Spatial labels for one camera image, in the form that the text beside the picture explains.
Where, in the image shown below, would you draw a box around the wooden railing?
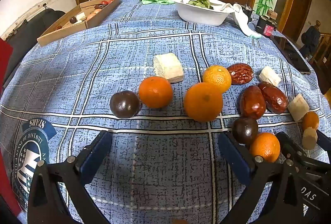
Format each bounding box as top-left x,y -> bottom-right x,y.
309,32 -> 331,66

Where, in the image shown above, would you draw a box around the large orange mandarin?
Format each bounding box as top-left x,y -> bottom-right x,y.
184,82 -> 224,123

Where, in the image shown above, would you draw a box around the green leafy vegetables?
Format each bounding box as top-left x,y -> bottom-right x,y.
188,0 -> 214,10

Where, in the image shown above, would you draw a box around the small orange mandarin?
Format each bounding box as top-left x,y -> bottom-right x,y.
302,111 -> 320,131

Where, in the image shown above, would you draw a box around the white sock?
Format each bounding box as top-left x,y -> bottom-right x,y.
215,3 -> 262,39

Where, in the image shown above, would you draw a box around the white bowl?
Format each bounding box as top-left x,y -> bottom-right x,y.
172,0 -> 235,26

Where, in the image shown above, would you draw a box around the flat cardboard box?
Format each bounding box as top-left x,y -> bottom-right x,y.
37,0 -> 121,47

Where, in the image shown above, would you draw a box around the dark red-labelled jar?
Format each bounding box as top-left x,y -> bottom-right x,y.
256,16 -> 277,37

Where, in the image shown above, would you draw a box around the black smartphone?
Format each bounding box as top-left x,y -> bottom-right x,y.
270,35 -> 311,75

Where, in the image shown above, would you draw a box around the red plastic tray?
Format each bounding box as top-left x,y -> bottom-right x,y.
0,38 -> 14,88

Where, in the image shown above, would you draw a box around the wrinkled red date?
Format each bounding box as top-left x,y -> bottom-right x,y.
227,63 -> 254,85

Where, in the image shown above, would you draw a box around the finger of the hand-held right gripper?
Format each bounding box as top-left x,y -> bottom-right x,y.
316,131 -> 331,153
276,131 -> 307,166

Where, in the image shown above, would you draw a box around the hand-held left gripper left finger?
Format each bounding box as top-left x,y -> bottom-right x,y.
27,130 -> 113,224

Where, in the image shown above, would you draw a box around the blue plaid tablecloth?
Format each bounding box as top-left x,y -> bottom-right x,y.
0,0 -> 331,224

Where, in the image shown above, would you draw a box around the dark jacket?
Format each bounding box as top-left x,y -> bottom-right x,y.
301,20 -> 323,55

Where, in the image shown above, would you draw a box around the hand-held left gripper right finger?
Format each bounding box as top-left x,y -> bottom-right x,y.
218,131 -> 305,224

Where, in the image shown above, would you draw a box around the black sofa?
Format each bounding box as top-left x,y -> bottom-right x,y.
0,9 -> 66,86

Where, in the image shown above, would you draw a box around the brown wooden door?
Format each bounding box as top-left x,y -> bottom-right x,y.
281,0 -> 313,42

